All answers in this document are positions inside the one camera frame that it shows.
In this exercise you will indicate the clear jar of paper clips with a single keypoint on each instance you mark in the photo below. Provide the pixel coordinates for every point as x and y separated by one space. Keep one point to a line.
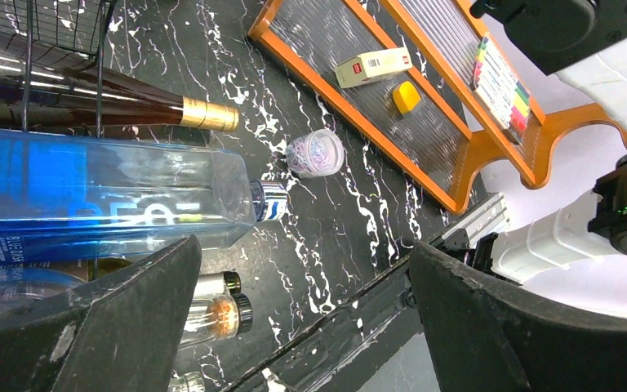
317 154

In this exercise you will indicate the clear bottle with cork stopper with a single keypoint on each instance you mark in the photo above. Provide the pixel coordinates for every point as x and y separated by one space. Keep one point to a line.
217 318

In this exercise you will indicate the orange framed glass shelf rack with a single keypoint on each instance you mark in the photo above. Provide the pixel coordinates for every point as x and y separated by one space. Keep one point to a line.
450 136

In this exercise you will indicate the black wire wine rack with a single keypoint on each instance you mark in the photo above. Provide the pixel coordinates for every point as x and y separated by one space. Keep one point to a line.
77 27

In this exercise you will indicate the pack of coloured markers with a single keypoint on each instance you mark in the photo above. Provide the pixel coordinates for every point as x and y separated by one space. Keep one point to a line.
498 87

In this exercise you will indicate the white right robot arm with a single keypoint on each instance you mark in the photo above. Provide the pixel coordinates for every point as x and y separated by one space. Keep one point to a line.
583 44

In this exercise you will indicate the brown bottle with gold cap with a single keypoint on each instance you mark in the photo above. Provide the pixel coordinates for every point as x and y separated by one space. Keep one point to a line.
64 90

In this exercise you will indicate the blue square glass bottle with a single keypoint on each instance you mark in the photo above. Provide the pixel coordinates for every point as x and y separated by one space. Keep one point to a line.
78 197

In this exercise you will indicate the black aluminium base frame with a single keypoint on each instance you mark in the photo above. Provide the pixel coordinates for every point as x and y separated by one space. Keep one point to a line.
345 348

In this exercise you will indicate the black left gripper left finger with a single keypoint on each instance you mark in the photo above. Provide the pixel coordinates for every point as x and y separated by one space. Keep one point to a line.
118 333

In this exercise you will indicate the white cardboard small box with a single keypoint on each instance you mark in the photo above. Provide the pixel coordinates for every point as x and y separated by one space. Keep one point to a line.
372 66

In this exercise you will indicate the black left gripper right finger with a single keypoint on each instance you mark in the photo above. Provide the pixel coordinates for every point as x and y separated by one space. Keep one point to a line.
485 334

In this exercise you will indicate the yellow eraser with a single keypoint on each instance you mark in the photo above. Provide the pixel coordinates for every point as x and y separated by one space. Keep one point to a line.
405 97

